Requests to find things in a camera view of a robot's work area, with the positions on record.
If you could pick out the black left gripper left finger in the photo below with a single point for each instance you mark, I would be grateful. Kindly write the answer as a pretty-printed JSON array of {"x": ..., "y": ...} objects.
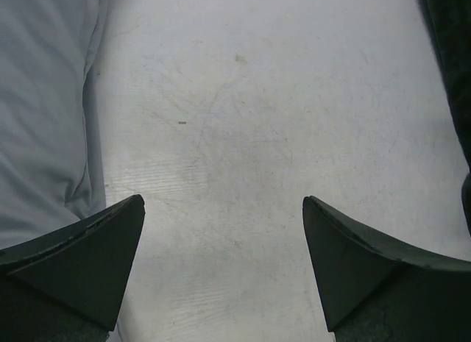
[{"x": 69, "y": 284}]

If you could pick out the black flower-patterned pillow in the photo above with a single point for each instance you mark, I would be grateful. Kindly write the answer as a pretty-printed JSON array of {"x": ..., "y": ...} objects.
[{"x": 449, "y": 27}]

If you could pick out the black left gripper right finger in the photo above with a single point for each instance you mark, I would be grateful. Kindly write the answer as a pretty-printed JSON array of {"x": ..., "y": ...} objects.
[{"x": 374, "y": 287}]

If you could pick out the grey pillowcase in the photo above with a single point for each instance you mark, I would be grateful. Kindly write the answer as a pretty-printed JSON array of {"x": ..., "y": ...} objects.
[{"x": 51, "y": 162}]

